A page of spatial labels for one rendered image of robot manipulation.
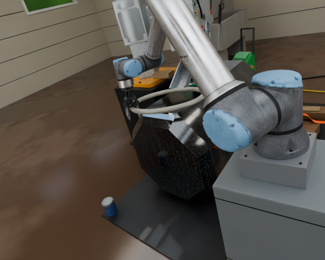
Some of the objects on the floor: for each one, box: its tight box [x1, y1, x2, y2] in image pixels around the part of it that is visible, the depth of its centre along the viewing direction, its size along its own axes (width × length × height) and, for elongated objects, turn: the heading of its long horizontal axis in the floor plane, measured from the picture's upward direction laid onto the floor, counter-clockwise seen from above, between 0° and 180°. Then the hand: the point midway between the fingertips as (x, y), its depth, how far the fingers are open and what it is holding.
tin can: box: [102, 197, 118, 217], centre depth 218 cm, size 10×10×13 cm
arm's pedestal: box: [213, 139, 325, 260], centre depth 118 cm, size 50×50×85 cm
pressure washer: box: [232, 27, 256, 72], centre depth 349 cm, size 35×35×87 cm
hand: (134, 116), depth 163 cm, fingers closed on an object, 5 cm apart
